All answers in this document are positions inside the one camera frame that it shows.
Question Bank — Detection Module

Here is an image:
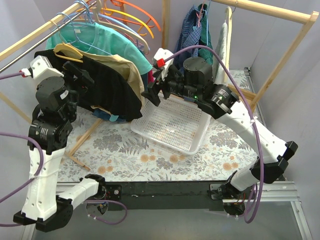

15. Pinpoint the black t shirt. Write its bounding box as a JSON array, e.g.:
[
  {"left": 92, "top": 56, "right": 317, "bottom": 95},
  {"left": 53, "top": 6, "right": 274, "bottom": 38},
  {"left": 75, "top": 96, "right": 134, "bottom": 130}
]
[{"left": 34, "top": 49, "right": 143, "bottom": 122}]

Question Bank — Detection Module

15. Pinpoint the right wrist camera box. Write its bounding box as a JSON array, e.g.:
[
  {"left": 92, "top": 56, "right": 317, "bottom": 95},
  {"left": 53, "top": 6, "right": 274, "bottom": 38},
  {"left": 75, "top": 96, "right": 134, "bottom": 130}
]
[{"left": 152, "top": 48, "right": 174, "bottom": 80}]

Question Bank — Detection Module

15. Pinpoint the black base bar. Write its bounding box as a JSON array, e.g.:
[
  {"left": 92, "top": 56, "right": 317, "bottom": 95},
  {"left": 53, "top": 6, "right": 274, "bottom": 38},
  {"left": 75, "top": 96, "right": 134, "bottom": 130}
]
[{"left": 102, "top": 180, "right": 239, "bottom": 211}]

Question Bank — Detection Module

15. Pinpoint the right wooden clothes rack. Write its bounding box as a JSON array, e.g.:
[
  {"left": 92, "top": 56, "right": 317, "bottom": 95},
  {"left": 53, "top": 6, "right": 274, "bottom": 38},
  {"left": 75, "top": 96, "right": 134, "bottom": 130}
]
[{"left": 161, "top": 0, "right": 320, "bottom": 118}]

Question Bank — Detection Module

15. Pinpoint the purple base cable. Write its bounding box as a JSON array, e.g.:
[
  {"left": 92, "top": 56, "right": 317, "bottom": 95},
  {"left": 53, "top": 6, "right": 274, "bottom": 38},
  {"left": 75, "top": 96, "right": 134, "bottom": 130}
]
[{"left": 83, "top": 199, "right": 128, "bottom": 225}]

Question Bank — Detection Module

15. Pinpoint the magenta garment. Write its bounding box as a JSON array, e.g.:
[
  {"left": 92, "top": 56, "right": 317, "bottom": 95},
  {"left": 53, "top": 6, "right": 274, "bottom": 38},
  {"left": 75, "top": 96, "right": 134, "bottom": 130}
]
[{"left": 147, "top": 70, "right": 154, "bottom": 84}]

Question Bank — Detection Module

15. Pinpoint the dark green garment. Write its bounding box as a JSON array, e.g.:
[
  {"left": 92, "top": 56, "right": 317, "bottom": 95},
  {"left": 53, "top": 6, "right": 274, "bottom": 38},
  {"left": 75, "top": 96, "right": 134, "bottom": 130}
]
[{"left": 196, "top": 2, "right": 213, "bottom": 65}]

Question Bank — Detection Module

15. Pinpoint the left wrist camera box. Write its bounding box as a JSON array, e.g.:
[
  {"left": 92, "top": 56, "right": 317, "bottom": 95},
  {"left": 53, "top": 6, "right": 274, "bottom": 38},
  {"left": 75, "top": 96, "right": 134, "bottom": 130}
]
[{"left": 30, "top": 55, "right": 64, "bottom": 81}]

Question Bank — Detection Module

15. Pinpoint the light blue hanger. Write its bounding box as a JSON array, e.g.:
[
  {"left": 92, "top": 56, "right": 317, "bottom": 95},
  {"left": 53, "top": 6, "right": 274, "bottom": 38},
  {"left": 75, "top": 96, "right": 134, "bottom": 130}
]
[{"left": 56, "top": 0, "right": 151, "bottom": 57}]

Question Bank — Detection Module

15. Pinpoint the aluminium frame rail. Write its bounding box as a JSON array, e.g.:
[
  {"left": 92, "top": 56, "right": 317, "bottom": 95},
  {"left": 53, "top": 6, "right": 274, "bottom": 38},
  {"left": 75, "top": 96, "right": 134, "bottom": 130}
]
[{"left": 19, "top": 67, "right": 313, "bottom": 240}]

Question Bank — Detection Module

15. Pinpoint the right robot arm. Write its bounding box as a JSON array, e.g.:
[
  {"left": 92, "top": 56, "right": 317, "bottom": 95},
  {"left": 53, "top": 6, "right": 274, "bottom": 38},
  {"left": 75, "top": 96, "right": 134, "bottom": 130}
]
[{"left": 142, "top": 57, "right": 298, "bottom": 199}]

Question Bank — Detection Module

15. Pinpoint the blue plaid shirt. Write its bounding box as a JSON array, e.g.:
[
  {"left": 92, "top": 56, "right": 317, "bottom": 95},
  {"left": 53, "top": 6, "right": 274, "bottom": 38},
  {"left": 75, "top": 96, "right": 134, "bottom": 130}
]
[{"left": 173, "top": 6, "right": 202, "bottom": 72}]

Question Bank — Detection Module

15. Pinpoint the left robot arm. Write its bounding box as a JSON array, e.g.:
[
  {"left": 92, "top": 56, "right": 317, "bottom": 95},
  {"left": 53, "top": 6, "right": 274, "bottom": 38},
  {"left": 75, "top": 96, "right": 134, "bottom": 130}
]
[{"left": 13, "top": 55, "right": 107, "bottom": 233}]

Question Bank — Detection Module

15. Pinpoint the white plastic basket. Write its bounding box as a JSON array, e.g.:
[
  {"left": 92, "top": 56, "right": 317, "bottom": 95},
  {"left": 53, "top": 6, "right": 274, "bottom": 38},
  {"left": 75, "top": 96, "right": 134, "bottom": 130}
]
[{"left": 130, "top": 93, "right": 211, "bottom": 155}]

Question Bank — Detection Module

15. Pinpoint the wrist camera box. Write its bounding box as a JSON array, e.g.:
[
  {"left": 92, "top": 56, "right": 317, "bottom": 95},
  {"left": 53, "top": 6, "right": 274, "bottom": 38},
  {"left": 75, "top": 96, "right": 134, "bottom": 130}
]
[
  {"left": 152, "top": 48, "right": 174, "bottom": 80},
  {"left": 30, "top": 55, "right": 64, "bottom": 81}
]

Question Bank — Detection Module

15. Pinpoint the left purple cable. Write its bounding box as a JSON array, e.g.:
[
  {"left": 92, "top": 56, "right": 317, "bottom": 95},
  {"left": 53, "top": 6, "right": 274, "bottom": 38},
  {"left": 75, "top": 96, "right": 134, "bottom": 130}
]
[{"left": 0, "top": 69, "right": 46, "bottom": 227}]

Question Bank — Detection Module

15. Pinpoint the wooden clothes rack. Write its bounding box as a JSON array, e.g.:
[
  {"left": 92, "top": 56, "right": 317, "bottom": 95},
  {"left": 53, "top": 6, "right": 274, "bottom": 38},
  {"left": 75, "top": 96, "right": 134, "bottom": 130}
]
[
  {"left": 0, "top": 0, "right": 102, "bottom": 171},
  {"left": 161, "top": 0, "right": 320, "bottom": 118}
]

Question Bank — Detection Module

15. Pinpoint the beige t shirt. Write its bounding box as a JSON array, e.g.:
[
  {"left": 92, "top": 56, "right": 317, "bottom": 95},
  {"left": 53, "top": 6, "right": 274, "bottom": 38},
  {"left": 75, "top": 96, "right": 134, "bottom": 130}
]
[{"left": 80, "top": 51, "right": 145, "bottom": 106}]

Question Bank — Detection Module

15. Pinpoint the metal rod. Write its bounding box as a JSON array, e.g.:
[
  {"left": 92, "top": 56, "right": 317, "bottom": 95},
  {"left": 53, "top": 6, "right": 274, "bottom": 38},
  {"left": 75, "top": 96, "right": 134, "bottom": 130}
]
[{"left": 0, "top": 3, "right": 85, "bottom": 73}]

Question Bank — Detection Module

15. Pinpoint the left wooden clothes rack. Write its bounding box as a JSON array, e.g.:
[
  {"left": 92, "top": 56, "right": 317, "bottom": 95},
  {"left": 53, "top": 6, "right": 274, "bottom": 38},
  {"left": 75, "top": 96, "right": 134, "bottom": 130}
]
[{"left": 0, "top": 0, "right": 102, "bottom": 171}]

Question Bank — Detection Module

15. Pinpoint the white garment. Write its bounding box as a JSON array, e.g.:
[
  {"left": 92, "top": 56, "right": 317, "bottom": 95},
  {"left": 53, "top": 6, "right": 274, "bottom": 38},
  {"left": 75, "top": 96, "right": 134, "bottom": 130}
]
[{"left": 212, "top": 22, "right": 230, "bottom": 86}]

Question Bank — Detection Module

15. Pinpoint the floral table cloth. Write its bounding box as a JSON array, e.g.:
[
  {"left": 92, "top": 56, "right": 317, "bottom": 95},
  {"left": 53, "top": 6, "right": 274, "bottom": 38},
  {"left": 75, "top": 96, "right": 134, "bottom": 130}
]
[{"left": 58, "top": 69, "right": 280, "bottom": 182}]

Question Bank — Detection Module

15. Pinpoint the teal t shirt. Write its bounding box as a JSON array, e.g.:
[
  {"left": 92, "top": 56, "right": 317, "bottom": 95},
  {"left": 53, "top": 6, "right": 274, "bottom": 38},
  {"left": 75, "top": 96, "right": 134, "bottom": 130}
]
[{"left": 45, "top": 23, "right": 152, "bottom": 75}]

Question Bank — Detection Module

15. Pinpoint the yellow orange hanger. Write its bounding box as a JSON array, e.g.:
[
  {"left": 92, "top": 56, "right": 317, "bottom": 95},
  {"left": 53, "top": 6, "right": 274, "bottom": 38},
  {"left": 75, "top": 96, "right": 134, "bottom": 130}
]
[{"left": 90, "top": 1, "right": 161, "bottom": 41}]

